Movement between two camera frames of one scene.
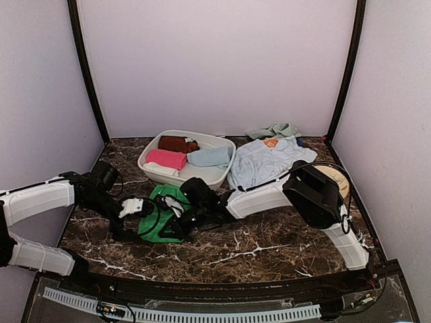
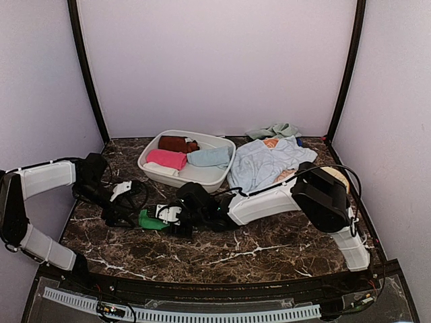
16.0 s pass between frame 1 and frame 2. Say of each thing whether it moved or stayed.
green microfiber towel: moved
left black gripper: moved
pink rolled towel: stayed
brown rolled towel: stayed
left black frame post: stayed
